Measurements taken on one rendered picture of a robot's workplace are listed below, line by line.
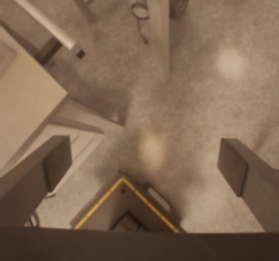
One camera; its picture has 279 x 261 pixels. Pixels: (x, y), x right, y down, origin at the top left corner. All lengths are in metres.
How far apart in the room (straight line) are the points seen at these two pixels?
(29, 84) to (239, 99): 1.23
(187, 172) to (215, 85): 0.61
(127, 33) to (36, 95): 1.15
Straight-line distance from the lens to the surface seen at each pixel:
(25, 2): 0.56
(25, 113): 0.57
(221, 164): 0.17
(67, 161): 0.17
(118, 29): 1.64
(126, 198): 1.12
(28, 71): 0.60
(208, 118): 1.38
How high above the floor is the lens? 1.34
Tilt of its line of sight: 79 degrees down
